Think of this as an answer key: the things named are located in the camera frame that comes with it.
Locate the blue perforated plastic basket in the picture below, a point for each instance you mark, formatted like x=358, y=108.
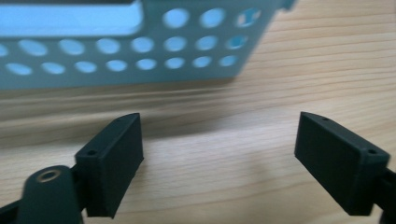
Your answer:
x=149, y=74

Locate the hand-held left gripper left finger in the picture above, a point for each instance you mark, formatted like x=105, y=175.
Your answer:
x=109, y=168

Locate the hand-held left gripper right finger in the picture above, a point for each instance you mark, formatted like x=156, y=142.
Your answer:
x=339, y=165

